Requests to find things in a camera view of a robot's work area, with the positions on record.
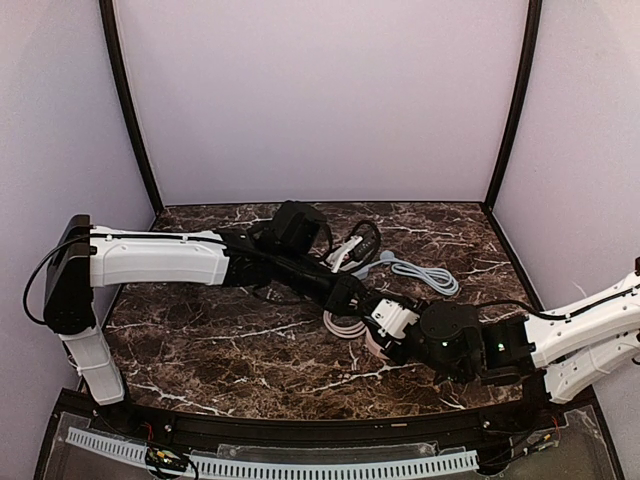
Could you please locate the pink round power socket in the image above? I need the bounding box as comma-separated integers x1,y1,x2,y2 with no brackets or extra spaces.
365,331,388,360

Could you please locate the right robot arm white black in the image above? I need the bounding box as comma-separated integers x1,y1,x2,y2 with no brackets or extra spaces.
366,271,639,404

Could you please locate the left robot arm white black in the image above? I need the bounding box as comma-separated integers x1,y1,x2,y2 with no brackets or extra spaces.
34,201,368,406

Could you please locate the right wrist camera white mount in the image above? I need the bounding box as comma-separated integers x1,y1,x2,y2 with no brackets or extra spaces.
371,299,420,340

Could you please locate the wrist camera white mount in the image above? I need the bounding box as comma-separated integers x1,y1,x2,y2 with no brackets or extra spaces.
324,220,382,273
371,299,420,340

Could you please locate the white pink coiled cable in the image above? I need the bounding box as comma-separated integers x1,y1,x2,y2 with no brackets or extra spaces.
323,309,369,341

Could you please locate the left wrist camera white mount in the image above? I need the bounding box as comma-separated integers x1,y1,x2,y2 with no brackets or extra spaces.
324,220,382,273

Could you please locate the blue power strip cable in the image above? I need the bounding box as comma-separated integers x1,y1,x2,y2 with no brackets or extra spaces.
357,251,460,297

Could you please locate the white slotted cable duct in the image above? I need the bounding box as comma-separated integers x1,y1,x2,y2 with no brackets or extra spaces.
64,427,479,479

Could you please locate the black table front rail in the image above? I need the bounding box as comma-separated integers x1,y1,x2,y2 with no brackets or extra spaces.
68,366,567,460

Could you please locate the right black frame post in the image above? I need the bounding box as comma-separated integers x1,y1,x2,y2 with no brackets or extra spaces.
484,0,543,211

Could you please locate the black frame post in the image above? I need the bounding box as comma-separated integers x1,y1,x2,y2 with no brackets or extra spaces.
98,0,164,216
484,0,543,211

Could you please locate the left black frame post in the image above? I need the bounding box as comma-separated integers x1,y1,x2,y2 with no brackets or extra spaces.
98,0,164,216

